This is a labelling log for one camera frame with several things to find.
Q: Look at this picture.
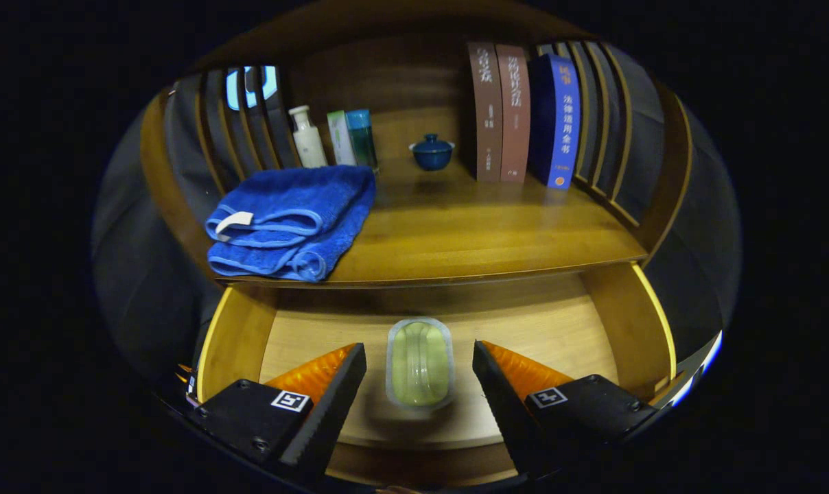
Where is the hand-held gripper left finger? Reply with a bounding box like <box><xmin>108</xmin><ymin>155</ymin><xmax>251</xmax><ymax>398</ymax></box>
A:
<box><xmin>191</xmin><ymin>342</ymin><xmax>367</xmax><ymax>484</ymax></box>

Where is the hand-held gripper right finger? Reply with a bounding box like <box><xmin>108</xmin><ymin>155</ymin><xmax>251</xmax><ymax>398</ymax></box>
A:
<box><xmin>472</xmin><ymin>340</ymin><xmax>660</xmax><ymax>481</ymax></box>

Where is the wooden drawer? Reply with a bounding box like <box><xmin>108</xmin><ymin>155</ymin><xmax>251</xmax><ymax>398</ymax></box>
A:
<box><xmin>195</xmin><ymin>261</ymin><xmax>679</xmax><ymax>489</ymax></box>

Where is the wooden countertop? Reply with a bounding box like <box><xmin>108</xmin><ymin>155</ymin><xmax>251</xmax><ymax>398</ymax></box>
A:
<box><xmin>212</xmin><ymin>103</ymin><xmax>649</xmax><ymax>289</ymax></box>

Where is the brown wooden cabinet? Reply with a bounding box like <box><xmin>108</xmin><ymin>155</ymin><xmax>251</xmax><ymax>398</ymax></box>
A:
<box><xmin>140</xmin><ymin>3</ymin><xmax>695</xmax><ymax>289</ymax></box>

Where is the folded blue towel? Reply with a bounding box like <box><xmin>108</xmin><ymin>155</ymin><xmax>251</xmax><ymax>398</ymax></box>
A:
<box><xmin>205</xmin><ymin>165</ymin><xmax>377</xmax><ymax>283</ymax></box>

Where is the blue lidded teacup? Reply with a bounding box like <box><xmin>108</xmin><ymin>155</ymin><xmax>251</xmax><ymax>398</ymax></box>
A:
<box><xmin>409</xmin><ymin>134</ymin><xmax>456</xmax><ymax>172</ymax></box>

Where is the white pump bottle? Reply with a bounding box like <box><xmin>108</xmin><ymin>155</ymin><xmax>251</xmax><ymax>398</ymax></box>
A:
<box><xmin>289</xmin><ymin>105</ymin><xmax>328</xmax><ymax>169</ymax></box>

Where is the white and green box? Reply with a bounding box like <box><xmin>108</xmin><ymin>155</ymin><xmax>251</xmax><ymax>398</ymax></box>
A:
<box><xmin>327</xmin><ymin>110</ymin><xmax>357</xmax><ymax>166</ymax></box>

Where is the teal bottle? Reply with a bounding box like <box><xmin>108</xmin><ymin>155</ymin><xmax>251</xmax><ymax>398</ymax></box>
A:
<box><xmin>346</xmin><ymin>108</ymin><xmax>380</xmax><ymax>172</ymax></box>

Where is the thick blue book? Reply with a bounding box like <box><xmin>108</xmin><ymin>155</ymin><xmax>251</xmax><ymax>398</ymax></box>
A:
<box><xmin>528</xmin><ymin>54</ymin><xmax>582</xmax><ymax>190</ymax></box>

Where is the reddish brown book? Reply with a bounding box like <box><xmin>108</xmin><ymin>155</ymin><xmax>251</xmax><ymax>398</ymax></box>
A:
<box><xmin>495</xmin><ymin>44</ymin><xmax>531</xmax><ymax>183</ymax></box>

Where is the dark brown book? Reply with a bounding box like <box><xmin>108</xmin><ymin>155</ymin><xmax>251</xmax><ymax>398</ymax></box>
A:
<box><xmin>467</xmin><ymin>42</ymin><xmax>504</xmax><ymax>183</ymax></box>

